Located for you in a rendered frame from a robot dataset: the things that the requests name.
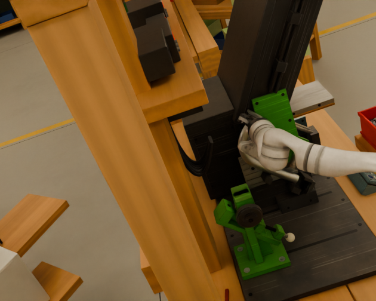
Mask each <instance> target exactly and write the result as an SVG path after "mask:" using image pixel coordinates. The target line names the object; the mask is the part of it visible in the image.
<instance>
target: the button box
mask: <svg viewBox="0 0 376 301"><path fill-rule="evenodd" d="M368 175H371V176H372V177H373V179H372V178H370V177H368ZM347 176H348V177H349V179H350V180H351V181H352V183H353V184H354V185H355V186H356V188H357V189H358V191H359V192H360V193H361V194H362V195H370V194H373V193H376V174H375V173H373V172H369V173H367V172H362V173H355V174H349V175H347Z"/></svg>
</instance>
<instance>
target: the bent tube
mask: <svg viewBox="0 0 376 301"><path fill-rule="evenodd" d="M247 112H248V113H249V114H250V115H251V116H253V117H254V118H263V117H262V116H261V115H259V114H257V113H255V112H253V111H251V110H249V109H248V110H247ZM248 138H249V135H248V127H247V126H246V125H245V126H244V128H243V129H242V131H241V133H240V135H239V140H238V143H239V142H241V141H248ZM239 153H240V155H241V157H242V159H243V160H244V161H245V162H246V163H247V164H248V165H250V166H252V167H254V168H256V169H259V170H261V171H264V172H267V173H269V174H272V175H274V176H277V177H280V178H282V179H285V180H288V181H290V182H293V183H297V182H298V179H299V175H298V174H294V173H292V172H290V171H286V170H284V169H281V170H279V171H271V170H268V169H266V168H265V167H263V166H262V165H261V163H260V161H259V160H257V159H255V158H253V157H251V156H249V155H247V154H245V153H243V152H241V151H240V150H239Z"/></svg>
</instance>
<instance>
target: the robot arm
mask: <svg viewBox="0 0 376 301"><path fill-rule="evenodd" d="M237 121H238V122H241V123H243V122H245V125H246V126H247V127H248V135H249V137H250V139H251V140H249V141H241V142H239V143H238V149H239V150H240V151H241V152H243V153H245V154H247V155H249V156H251V157H253V158H255V159H257V160H259V161H260V163H261V165H262V166H263V167H265V168H266V169H268V170H271V171H279V170H281V169H283V168H285V167H286V165H287V163H288V158H289V151H290V149H291V150H292V151H293V152H294V155H295V163H296V166H297V168H298V169H299V170H302V171H306V172H309V173H313V174H318V175H321V176H326V177H340V176H346V175H349V174H355V173H362V172H373V173H376V153H375V152H357V151H350V150H341V149H335V148H330V147H327V146H322V145H317V144H313V143H309V142H307V141H304V140H302V139H299V138H298V137H296V136H294V135H292V134H291V133H289V132H287V131H285V130H282V129H280V128H275V126H274V125H273V124H272V123H271V122H270V121H269V120H268V119H266V118H254V117H253V116H251V115H249V114H248V115H247V114H245V113H242V114H240V116H239V118H238V120H237Z"/></svg>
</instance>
